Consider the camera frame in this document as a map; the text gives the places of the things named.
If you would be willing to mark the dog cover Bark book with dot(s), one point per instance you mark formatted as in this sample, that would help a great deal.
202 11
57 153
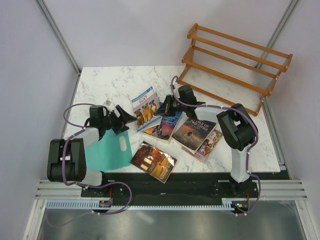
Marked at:
144 107

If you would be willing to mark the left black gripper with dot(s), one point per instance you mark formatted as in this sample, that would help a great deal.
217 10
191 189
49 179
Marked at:
124 117

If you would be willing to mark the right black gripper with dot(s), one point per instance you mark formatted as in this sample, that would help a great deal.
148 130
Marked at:
165 108

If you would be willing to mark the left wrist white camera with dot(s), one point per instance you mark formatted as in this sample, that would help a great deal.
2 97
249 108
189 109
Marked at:
108 104

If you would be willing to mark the teal plastic file folder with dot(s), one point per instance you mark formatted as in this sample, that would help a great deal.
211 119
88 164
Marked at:
112 152

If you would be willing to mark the right slotted cable duct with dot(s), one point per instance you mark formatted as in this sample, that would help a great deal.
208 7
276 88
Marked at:
242 204

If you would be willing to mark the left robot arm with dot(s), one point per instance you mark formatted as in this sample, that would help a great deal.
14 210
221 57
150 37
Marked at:
66 157

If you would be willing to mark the dark orange glossy book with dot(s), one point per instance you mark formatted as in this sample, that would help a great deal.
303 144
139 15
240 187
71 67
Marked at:
153 161

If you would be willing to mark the orange wooden tiered rack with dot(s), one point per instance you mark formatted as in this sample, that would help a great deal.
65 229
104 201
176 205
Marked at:
230 69

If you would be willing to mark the left slotted cable duct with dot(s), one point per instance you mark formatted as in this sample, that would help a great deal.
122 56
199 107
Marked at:
85 204

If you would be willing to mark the Jane Eyre blue book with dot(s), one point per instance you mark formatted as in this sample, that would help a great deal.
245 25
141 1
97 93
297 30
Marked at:
164 131

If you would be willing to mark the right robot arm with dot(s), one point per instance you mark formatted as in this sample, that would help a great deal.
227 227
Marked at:
238 129

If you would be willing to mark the pink illustrated children book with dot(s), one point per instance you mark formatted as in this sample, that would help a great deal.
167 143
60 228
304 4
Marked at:
206 147

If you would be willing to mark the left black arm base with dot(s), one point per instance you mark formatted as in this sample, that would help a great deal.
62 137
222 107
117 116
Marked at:
117 190

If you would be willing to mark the Tale of Two Cities book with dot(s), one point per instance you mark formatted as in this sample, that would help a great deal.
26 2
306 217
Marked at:
193 132

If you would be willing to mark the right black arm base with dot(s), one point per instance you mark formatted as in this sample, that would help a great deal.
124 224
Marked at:
234 190

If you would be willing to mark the slotted cable duct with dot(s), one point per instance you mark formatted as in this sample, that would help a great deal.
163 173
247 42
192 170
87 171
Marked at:
242 204
85 204

